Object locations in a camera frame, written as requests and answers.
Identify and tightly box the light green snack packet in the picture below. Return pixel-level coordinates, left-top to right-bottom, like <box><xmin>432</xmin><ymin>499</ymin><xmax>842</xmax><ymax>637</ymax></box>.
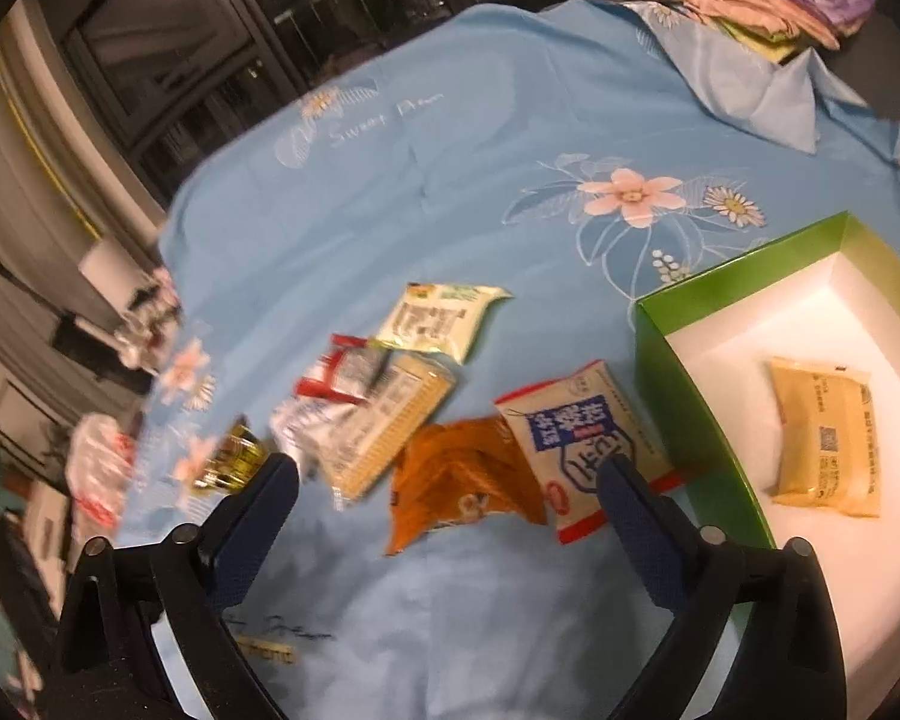
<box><xmin>372</xmin><ymin>283</ymin><xmax>512</xmax><ymax>364</ymax></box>

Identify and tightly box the white bag with clothes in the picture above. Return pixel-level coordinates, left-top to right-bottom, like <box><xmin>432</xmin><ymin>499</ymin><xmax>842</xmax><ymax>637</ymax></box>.
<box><xmin>79</xmin><ymin>238</ymin><xmax>182</xmax><ymax>376</ymax></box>

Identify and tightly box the white blue red snack packet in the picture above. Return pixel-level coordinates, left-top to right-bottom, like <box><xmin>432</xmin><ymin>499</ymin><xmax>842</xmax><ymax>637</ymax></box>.
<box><xmin>494</xmin><ymin>361</ymin><xmax>681</xmax><ymax>544</ymax></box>

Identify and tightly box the dark cabinet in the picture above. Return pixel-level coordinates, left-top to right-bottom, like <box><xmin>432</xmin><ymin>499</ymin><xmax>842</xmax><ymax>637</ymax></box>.
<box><xmin>38</xmin><ymin>0</ymin><xmax>564</xmax><ymax>205</ymax></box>

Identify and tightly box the green cardboard box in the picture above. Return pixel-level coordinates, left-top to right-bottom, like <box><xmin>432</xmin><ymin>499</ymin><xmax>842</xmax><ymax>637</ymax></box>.
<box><xmin>634</xmin><ymin>213</ymin><xmax>900</xmax><ymax>718</ymax></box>

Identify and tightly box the black yellow snack packet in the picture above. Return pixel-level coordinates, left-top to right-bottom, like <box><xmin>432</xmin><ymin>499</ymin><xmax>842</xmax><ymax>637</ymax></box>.
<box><xmin>191</xmin><ymin>416</ymin><xmax>269</xmax><ymax>496</ymax></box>

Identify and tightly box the white red plastic bag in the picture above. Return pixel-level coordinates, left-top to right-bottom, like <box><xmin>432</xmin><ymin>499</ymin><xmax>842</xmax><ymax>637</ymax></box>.
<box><xmin>64</xmin><ymin>413</ymin><xmax>136</xmax><ymax>530</ymax></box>

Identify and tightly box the orange snack packet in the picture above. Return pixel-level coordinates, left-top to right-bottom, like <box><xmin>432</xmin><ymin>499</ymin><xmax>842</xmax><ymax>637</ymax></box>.
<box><xmin>385</xmin><ymin>416</ymin><xmax>548</xmax><ymax>556</ymax></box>

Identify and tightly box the clear cracker packet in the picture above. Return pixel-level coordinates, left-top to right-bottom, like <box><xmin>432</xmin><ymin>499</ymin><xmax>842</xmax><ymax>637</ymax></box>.
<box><xmin>318</xmin><ymin>353</ymin><xmax>457</xmax><ymax>507</ymax></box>

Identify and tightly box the white silver snack packet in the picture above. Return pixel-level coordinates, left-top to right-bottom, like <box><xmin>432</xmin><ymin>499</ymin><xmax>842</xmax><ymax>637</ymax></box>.
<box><xmin>269</xmin><ymin>397</ymin><xmax>356</xmax><ymax>479</ymax></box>

